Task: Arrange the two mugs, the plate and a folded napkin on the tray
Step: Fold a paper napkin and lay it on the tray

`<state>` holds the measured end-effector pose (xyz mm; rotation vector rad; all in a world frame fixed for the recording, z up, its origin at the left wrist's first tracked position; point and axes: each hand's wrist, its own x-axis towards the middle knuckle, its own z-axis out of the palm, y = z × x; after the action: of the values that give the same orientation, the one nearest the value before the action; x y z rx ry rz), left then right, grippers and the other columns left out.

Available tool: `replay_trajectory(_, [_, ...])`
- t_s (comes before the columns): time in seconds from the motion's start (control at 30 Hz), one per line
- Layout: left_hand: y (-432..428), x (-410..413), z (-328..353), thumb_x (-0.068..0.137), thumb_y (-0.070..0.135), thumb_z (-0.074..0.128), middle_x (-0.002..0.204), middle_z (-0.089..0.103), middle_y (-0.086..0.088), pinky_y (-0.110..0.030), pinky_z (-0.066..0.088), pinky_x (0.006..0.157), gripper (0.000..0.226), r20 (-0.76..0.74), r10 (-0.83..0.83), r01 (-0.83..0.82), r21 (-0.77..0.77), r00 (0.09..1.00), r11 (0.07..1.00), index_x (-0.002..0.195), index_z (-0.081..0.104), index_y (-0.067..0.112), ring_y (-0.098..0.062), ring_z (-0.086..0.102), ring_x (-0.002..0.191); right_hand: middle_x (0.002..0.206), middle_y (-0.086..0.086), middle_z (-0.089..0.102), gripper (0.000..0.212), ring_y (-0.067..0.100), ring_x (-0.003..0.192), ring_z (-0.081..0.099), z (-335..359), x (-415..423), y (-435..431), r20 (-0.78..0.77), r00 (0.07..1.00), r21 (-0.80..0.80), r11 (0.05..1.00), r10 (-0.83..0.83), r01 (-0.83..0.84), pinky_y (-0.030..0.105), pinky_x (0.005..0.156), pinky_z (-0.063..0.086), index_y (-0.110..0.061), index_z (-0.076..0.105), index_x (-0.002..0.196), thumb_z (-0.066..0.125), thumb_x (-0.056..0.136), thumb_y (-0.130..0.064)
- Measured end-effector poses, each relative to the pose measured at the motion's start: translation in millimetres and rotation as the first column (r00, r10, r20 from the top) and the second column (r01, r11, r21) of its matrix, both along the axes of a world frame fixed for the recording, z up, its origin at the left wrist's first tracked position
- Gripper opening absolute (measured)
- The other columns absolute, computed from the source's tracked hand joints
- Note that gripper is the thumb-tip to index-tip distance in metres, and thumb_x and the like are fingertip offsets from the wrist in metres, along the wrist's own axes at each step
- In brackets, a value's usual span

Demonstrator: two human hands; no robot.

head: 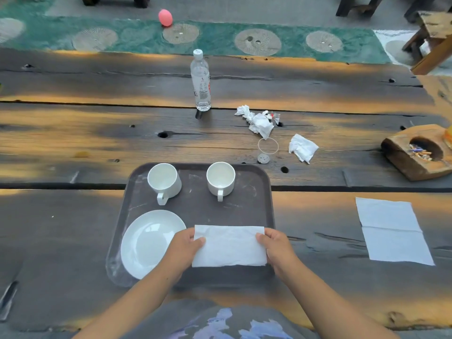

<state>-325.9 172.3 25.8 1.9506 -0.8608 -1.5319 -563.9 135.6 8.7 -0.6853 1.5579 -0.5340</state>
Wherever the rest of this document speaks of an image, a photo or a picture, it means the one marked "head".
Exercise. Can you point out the person's left thumb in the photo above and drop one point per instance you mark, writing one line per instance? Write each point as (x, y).
(197, 242)

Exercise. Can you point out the unfolded white paper napkin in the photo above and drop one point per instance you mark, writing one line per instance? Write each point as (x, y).
(392, 231)

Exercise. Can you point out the clear plastic water bottle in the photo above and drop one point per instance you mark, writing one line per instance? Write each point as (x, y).
(200, 82)

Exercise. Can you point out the white ceramic cup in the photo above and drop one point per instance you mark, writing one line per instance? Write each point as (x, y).
(164, 181)
(220, 179)

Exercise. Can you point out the small crumpled white tissue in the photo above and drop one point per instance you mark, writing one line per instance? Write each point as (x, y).
(303, 148)

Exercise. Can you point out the wooden block ashtray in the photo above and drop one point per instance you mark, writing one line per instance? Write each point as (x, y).
(406, 162)

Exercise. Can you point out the dark brown serving tray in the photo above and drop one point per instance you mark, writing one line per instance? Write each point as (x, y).
(197, 194)

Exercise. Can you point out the person's right forearm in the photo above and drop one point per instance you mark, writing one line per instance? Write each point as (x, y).
(328, 303)

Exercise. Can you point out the white paper napkin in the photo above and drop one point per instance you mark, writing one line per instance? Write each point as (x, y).
(229, 246)
(392, 231)

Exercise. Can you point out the person's right thumb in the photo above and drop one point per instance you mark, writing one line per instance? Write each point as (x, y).
(263, 240)

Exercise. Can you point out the dark wooden furniture legs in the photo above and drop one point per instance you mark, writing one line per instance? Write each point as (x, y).
(360, 5)

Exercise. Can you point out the white round plate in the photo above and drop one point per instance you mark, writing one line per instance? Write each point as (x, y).
(148, 243)

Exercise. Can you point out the wooden stool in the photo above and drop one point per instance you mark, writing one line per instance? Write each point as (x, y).
(430, 42)

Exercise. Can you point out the person's left hand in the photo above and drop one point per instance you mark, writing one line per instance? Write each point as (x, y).
(180, 248)

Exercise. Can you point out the person's grey printed shirt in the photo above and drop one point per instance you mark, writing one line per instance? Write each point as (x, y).
(229, 323)

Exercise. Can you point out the pink balloon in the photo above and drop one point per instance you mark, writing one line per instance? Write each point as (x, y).
(165, 17)

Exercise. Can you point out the dark wooden bench legs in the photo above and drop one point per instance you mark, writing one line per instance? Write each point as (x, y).
(116, 0)

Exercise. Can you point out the small round grey cap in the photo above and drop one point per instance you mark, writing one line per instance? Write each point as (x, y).
(263, 158)

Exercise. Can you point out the person's right hand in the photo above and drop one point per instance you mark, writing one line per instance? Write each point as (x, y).
(280, 250)

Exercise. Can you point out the person's left forearm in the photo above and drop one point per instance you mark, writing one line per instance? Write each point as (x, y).
(130, 300)

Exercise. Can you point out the crumpled white tissue with wrapper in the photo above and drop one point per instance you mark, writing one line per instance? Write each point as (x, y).
(259, 121)

